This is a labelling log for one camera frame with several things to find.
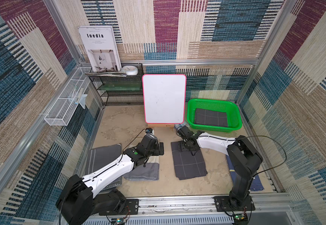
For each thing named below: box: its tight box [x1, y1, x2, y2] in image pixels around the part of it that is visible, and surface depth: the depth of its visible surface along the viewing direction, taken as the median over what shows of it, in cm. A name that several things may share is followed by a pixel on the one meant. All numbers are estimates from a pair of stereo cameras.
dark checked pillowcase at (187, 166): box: [170, 140, 208, 181], surface depth 88 cm
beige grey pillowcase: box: [122, 155, 160, 181], surface depth 85 cm
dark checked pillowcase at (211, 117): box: [194, 108, 228, 128], surface depth 110 cm
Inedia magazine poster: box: [77, 25, 122, 73], surface depth 81 cm
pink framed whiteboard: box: [142, 74, 187, 125], surface depth 96 cm
